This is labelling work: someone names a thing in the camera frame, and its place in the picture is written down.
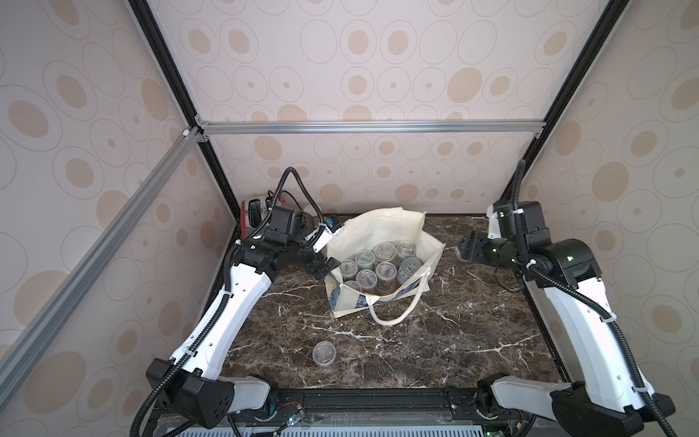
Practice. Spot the left diagonal aluminium bar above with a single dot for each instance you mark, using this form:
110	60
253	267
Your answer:
40	333

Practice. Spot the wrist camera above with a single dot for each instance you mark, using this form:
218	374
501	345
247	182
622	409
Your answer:
505	222
326	232

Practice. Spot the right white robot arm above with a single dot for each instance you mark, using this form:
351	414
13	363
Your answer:
613	398

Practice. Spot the red chrome toaster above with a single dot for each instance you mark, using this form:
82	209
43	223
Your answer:
254	210

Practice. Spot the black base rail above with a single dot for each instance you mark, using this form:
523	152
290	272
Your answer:
448	411

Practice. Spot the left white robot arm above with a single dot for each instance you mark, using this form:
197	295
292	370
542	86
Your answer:
188	383

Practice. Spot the cream canvas tote bag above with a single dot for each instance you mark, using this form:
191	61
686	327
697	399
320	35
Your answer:
386	262

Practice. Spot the horizontal aluminium frame bar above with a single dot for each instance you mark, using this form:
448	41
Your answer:
373	126

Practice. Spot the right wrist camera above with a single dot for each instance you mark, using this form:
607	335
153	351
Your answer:
505	222

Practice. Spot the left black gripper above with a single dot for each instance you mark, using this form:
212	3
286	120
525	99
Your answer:
316	263

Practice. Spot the seed jar in bag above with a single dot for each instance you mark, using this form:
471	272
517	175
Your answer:
408	267
385	252
367	280

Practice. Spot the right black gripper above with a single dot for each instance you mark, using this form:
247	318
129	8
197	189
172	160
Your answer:
469	248

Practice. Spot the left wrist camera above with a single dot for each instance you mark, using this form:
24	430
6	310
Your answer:
326	232

